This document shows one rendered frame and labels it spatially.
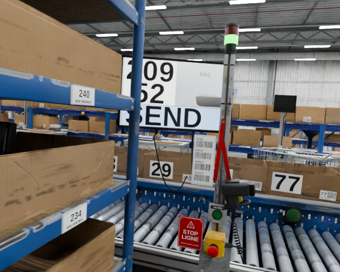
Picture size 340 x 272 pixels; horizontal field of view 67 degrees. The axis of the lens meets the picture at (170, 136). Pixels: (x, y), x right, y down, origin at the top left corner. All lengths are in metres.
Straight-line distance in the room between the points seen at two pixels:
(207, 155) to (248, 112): 5.14
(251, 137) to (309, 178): 4.27
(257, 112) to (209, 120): 5.05
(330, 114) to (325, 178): 4.72
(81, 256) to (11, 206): 0.21
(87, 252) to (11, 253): 0.23
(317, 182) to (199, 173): 0.83
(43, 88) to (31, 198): 0.16
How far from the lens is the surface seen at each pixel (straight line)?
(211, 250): 0.99
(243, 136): 5.87
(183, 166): 1.65
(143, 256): 1.21
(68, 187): 0.50
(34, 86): 0.37
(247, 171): 1.61
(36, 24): 0.43
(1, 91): 0.34
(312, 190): 1.67
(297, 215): 1.61
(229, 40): 1.03
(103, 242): 0.63
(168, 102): 1.08
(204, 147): 1.00
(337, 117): 6.38
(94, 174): 0.56
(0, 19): 0.39
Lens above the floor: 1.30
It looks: 4 degrees down
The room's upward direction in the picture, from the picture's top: 3 degrees clockwise
